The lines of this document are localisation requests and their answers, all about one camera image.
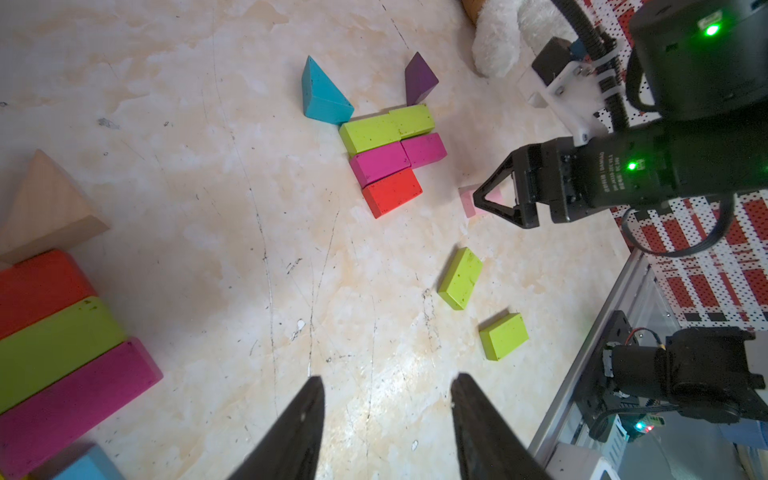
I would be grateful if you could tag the blue rectangular block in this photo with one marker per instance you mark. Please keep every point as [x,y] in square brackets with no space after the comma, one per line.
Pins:
[92,465]

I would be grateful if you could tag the pink block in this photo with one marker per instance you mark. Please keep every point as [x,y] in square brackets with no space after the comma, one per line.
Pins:
[467,200]

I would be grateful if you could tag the red block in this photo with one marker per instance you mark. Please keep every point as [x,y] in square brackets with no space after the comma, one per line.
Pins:
[40,287]
[391,192]

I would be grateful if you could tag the natural wood triangle block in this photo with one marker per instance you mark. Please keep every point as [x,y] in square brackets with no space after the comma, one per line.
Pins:
[49,211]

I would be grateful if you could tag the light green block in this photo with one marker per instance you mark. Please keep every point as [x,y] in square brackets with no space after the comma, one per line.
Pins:
[458,283]
[503,336]
[362,135]
[412,121]
[45,352]

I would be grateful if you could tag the light green block top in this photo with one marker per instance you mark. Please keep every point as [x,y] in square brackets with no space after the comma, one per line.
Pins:
[362,135]
[412,121]

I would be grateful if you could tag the magenta rectangular block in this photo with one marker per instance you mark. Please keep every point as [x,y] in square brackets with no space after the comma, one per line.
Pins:
[40,427]

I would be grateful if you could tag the purple triangle block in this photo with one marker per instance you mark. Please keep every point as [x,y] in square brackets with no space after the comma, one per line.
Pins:
[420,80]

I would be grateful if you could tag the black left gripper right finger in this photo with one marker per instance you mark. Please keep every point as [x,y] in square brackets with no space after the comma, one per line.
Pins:
[486,446]

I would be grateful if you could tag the teal triangle block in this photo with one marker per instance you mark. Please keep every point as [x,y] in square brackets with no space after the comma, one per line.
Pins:
[322,100]

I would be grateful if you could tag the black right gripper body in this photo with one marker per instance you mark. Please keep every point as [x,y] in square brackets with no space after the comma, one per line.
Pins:
[635,167]

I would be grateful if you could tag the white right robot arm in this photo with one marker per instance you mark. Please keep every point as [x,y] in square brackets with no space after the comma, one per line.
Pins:
[701,68]

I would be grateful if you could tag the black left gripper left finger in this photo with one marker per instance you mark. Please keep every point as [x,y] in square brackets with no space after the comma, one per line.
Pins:
[290,449]

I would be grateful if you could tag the white teddy bear brown shirt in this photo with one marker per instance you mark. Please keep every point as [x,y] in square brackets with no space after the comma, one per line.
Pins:
[504,27]

